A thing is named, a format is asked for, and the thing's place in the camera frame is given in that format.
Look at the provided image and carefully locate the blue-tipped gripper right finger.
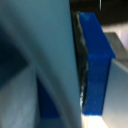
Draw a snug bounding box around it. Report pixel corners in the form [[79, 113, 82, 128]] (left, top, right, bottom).
[[77, 12, 117, 118]]

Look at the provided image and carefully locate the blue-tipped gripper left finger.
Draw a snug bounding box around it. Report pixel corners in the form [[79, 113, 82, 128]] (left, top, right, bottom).
[[36, 78, 62, 120]]

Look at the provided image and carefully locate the blue cup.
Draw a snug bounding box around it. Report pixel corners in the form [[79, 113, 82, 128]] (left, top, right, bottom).
[[0, 0, 85, 128]]

